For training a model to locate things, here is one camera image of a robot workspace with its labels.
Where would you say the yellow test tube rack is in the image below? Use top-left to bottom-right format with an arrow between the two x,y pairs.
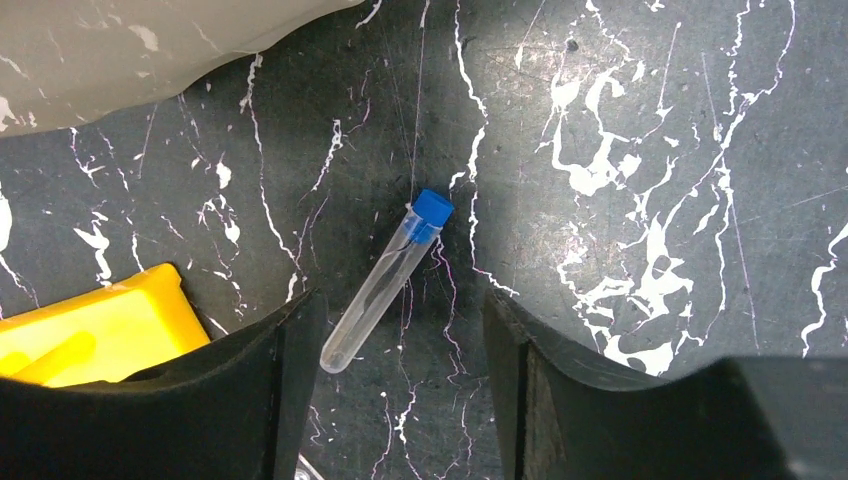
1,263 -> 210,388

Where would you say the blue capped tube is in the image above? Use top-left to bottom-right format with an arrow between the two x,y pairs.
320,189 -> 454,374

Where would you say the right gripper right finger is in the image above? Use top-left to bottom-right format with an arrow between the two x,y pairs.
482,290 -> 847,479

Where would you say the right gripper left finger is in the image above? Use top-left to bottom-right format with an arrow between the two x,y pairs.
1,290 -> 327,479

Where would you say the beige plastic tub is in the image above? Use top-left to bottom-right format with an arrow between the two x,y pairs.
1,0 -> 353,137

